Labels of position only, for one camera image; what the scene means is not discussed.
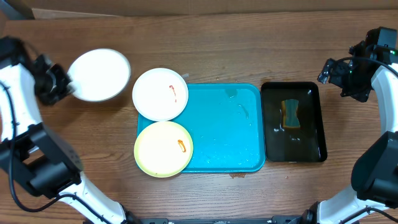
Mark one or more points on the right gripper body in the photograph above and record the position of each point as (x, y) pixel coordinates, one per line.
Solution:
(337, 73)

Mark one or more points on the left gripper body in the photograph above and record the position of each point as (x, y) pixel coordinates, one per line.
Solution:
(56, 86)

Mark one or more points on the white plate with stain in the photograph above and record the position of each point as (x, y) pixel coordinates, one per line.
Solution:
(99, 75)

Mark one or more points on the green yellow sponge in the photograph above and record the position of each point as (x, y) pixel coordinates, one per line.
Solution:
(289, 110)

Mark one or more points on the yellow plate with stain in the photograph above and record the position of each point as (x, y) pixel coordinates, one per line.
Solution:
(163, 149)

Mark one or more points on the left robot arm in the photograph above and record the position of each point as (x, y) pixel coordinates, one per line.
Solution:
(42, 168)

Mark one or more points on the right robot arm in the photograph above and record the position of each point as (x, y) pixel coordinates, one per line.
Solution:
(373, 187)

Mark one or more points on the black water tray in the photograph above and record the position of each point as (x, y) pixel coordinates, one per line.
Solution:
(306, 144)

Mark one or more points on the blue plastic tray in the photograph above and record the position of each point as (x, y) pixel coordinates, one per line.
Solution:
(226, 126)

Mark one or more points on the white plate upper left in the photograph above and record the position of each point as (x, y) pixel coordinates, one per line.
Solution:
(160, 94)

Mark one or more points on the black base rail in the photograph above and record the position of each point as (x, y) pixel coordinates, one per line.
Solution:
(278, 219)

